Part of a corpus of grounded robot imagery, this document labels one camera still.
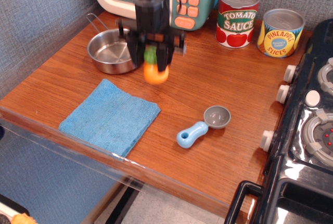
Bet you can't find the white stove knob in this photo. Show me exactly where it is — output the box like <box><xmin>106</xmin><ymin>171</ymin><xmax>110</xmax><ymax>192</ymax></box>
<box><xmin>276</xmin><ymin>85</ymin><xmax>290</xmax><ymax>104</ymax></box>
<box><xmin>260</xmin><ymin>130</ymin><xmax>274</xmax><ymax>152</ymax></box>
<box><xmin>284</xmin><ymin>65</ymin><xmax>297</xmax><ymax>83</ymax></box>

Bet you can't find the white stove knob upper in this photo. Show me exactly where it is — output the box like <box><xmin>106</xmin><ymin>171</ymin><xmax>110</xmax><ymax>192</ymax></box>
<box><xmin>284</xmin><ymin>65</ymin><xmax>297</xmax><ymax>83</ymax></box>

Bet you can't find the orange fuzzy object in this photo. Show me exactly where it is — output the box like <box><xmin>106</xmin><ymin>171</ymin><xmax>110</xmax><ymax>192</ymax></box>
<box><xmin>1</xmin><ymin>214</ymin><xmax>37</xmax><ymax>224</ymax></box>

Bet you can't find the blue folded cloth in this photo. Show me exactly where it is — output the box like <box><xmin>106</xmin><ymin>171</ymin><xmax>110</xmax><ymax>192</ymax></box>
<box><xmin>59</xmin><ymin>79</ymin><xmax>160</xmax><ymax>157</ymax></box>

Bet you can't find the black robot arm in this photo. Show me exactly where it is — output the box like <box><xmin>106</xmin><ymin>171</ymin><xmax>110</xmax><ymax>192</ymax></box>
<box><xmin>117</xmin><ymin>0</ymin><xmax>185</xmax><ymax>72</ymax></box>

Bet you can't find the orange toy carrot green top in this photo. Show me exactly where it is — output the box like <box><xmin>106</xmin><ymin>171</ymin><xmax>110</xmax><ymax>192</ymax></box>
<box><xmin>144</xmin><ymin>46</ymin><xmax>169</xmax><ymax>85</ymax></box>

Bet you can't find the black toy stove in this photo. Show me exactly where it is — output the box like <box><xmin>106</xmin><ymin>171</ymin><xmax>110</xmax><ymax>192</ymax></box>
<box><xmin>225</xmin><ymin>19</ymin><xmax>332</xmax><ymax>223</ymax></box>

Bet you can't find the tomato sauce can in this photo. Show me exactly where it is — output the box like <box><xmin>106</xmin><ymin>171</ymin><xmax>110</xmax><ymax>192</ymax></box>
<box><xmin>215</xmin><ymin>0</ymin><xmax>260</xmax><ymax>48</ymax></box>

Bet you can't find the blue grey measuring scoop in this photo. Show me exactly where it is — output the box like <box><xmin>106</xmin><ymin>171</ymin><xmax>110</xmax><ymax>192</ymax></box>
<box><xmin>176</xmin><ymin>105</ymin><xmax>231</xmax><ymax>148</ymax></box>

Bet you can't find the small stainless steel pan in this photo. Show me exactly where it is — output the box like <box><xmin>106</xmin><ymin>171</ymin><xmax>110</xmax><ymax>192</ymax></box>
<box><xmin>86</xmin><ymin>13</ymin><xmax>137</xmax><ymax>74</ymax></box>

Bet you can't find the white stove knob middle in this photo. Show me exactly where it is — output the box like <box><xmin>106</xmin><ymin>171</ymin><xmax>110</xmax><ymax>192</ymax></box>
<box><xmin>276</xmin><ymin>85</ymin><xmax>290</xmax><ymax>104</ymax></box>

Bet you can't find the white stove knob lower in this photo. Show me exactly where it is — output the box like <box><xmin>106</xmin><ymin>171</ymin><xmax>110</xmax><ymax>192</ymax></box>
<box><xmin>260</xmin><ymin>130</ymin><xmax>274</xmax><ymax>152</ymax></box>

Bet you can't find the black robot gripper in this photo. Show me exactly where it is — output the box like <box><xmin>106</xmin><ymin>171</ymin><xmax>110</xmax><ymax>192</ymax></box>
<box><xmin>117</xmin><ymin>0</ymin><xmax>186</xmax><ymax>72</ymax></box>

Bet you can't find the pineapple slices can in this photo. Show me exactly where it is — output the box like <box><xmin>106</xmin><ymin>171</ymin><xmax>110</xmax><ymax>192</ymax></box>
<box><xmin>257</xmin><ymin>8</ymin><xmax>305</xmax><ymax>58</ymax></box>

